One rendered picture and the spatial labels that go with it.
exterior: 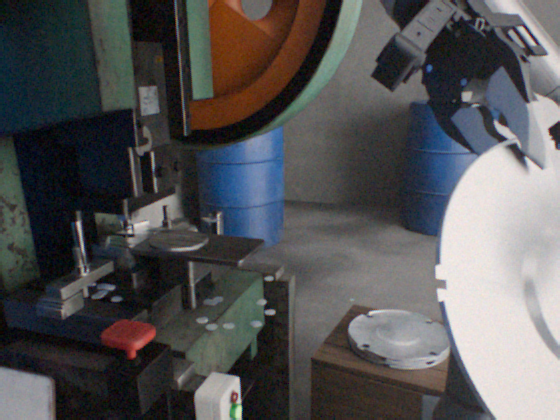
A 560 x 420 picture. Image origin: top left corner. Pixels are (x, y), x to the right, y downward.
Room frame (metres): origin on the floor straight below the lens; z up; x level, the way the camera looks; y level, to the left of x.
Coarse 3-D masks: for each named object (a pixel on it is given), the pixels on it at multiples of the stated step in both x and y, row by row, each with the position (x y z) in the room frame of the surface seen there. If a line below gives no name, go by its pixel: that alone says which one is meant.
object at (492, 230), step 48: (480, 192) 0.39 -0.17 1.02; (528, 192) 0.41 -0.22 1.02; (480, 240) 0.36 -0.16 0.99; (528, 240) 0.38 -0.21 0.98; (480, 288) 0.34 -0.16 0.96; (528, 288) 0.35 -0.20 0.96; (480, 336) 0.31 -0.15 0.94; (528, 336) 0.33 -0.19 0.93; (480, 384) 0.29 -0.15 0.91; (528, 384) 0.30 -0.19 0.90
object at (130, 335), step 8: (120, 320) 0.68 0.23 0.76; (128, 320) 0.68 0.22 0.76; (112, 328) 0.66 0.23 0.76; (120, 328) 0.66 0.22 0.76; (128, 328) 0.65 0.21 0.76; (136, 328) 0.66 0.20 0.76; (144, 328) 0.65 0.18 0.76; (152, 328) 0.66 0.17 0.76; (104, 336) 0.63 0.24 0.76; (112, 336) 0.63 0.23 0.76; (120, 336) 0.63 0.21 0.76; (128, 336) 0.63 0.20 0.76; (136, 336) 0.63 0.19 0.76; (144, 336) 0.63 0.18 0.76; (152, 336) 0.65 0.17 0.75; (104, 344) 0.63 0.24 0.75; (112, 344) 0.63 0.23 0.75; (120, 344) 0.62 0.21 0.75; (128, 344) 0.62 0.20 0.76; (136, 344) 0.62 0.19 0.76; (144, 344) 0.63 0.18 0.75; (128, 352) 0.64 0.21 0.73
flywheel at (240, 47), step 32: (224, 0) 1.35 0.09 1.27; (288, 0) 1.29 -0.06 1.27; (320, 0) 1.23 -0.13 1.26; (224, 32) 1.35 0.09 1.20; (256, 32) 1.32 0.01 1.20; (288, 32) 1.29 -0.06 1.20; (320, 32) 1.25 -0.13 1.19; (224, 64) 1.35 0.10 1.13; (256, 64) 1.32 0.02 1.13; (288, 64) 1.25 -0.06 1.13; (224, 96) 1.35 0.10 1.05; (256, 96) 1.28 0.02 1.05; (192, 128) 1.35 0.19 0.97
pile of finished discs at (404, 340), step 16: (368, 320) 1.37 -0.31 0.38; (384, 320) 1.37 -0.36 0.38; (400, 320) 1.37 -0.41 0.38; (416, 320) 1.37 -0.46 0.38; (352, 336) 1.28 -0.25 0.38; (368, 336) 1.28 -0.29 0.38; (384, 336) 1.26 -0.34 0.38; (400, 336) 1.26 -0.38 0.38; (416, 336) 1.26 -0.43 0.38; (432, 336) 1.27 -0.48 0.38; (368, 352) 1.20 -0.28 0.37; (384, 352) 1.19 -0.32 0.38; (400, 352) 1.18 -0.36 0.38; (416, 352) 1.18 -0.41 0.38; (432, 352) 1.20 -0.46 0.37; (448, 352) 1.22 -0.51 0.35; (400, 368) 1.15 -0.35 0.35; (416, 368) 1.14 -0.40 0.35
